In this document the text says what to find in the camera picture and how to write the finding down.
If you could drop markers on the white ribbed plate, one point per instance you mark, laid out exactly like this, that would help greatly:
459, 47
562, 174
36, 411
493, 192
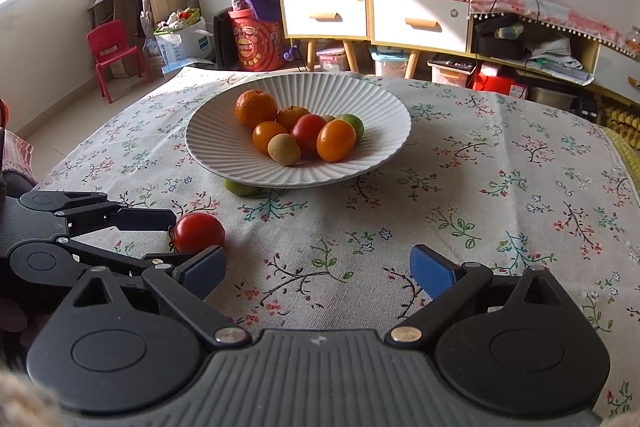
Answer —
218, 142

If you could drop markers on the brown kiwi fruit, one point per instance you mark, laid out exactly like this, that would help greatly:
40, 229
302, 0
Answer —
284, 150

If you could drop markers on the green fruit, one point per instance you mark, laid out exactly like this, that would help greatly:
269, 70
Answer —
240, 189
355, 122

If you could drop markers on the white cardboard box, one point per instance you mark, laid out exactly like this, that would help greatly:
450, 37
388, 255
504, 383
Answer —
192, 41

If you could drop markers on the wooden cabinet with drawers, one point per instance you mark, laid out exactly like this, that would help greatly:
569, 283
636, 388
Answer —
425, 6

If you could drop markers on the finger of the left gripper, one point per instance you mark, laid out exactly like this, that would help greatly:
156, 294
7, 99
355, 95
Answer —
87, 212
62, 262

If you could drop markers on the green fruit under plate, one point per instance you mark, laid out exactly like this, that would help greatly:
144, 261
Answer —
240, 189

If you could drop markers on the red plastic chair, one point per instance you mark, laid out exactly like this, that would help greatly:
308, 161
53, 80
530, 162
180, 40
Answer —
108, 44

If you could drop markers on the red gift box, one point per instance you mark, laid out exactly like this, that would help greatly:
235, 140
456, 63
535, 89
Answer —
260, 44

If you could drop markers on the large orange mandarin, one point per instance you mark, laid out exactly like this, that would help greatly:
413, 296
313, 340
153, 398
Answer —
252, 107

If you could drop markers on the floral tablecloth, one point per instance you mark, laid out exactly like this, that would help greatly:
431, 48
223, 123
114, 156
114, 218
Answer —
505, 182

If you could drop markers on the pink floral cover cloth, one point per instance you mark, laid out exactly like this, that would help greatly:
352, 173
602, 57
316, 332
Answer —
558, 15

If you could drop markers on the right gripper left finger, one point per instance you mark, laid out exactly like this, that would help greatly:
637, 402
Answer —
181, 290

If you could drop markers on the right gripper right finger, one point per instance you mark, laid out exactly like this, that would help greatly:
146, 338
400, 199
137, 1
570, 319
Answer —
453, 289

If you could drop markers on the red tomato with stem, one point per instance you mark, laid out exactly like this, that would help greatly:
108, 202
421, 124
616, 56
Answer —
196, 231

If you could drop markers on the small orange mandarin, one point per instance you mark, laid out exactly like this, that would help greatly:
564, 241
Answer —
290, 115

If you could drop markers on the small orange tomato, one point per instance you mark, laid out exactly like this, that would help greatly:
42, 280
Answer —
264, 132

